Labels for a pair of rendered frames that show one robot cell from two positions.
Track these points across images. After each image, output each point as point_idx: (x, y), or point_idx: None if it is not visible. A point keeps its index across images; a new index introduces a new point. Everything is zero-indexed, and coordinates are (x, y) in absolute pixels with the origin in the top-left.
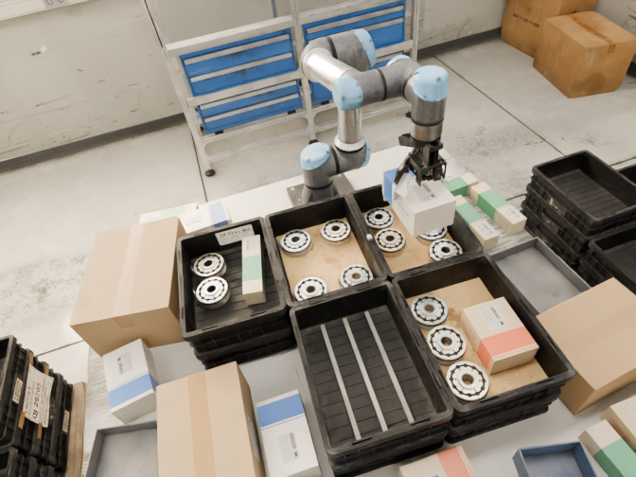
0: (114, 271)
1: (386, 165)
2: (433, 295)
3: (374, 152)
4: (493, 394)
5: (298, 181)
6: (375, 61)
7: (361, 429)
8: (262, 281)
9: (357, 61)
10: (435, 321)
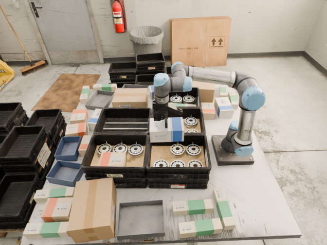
0: None
1: (263, 189)
2: (140, 152)
3: (280, 187)
4: (97, 157)
5: (254, 145)
6: (244, 106)
7: (110, 124)
8: None
9: (240, 96)
10: (129, 148)
